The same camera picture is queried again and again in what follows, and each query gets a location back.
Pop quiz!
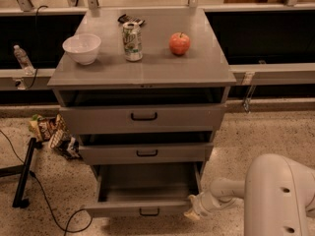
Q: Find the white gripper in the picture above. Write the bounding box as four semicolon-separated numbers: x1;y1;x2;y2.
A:
184;193;209;221

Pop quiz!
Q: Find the grey bottom drawer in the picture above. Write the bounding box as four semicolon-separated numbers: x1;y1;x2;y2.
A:
86;162;201;217

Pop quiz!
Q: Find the grey drawer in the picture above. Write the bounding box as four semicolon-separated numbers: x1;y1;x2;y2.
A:
79;143;214;165
60;104;225;135
86;162;201;217

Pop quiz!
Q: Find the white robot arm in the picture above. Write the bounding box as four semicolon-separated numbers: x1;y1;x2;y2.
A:
184;154;315;236

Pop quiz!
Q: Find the grey middle drawer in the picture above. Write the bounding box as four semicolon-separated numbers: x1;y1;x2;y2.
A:
79;143;214;165

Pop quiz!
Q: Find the grey top drawer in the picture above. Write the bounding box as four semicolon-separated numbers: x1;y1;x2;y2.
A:
60;104;225;135

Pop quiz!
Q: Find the grey drawer cabinet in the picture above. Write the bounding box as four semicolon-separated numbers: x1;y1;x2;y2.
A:
47;7;237;185

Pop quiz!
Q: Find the checkered snack bag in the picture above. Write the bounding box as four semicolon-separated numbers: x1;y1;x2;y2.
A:
48;130;81;159

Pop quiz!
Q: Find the red apple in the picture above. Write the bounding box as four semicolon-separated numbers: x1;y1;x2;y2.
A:
168;32;190;55

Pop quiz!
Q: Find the brown snack bag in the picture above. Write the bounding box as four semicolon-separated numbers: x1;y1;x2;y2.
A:
29;114;66;142

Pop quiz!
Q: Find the black stand leg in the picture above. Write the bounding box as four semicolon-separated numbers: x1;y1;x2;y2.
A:
0;138;39;208

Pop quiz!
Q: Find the green soda can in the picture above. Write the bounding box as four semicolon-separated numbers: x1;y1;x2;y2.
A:
122;22;143;62

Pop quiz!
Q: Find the white bowl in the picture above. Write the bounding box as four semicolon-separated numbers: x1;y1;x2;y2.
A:
62;33;101;65

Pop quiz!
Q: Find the black remote control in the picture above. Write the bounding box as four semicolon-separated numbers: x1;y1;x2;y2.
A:
118;14;145;26

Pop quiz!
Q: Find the clear plastic water bottle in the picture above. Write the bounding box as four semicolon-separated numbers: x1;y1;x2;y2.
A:
14;45;35;76

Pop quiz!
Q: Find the metal clamp bracket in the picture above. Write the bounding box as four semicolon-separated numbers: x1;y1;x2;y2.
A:
241;71;256;113

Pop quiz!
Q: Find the black floor cable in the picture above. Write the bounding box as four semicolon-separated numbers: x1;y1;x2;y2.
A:
0;128;94;236

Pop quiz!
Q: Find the black hanging cable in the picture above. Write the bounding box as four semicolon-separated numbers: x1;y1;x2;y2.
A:
27;5;50;90

